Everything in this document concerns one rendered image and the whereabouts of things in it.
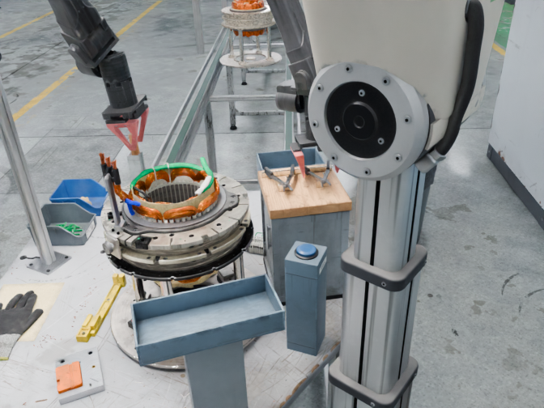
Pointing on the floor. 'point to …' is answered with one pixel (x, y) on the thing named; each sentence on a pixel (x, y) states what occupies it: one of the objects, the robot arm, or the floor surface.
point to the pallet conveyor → (182, 146)
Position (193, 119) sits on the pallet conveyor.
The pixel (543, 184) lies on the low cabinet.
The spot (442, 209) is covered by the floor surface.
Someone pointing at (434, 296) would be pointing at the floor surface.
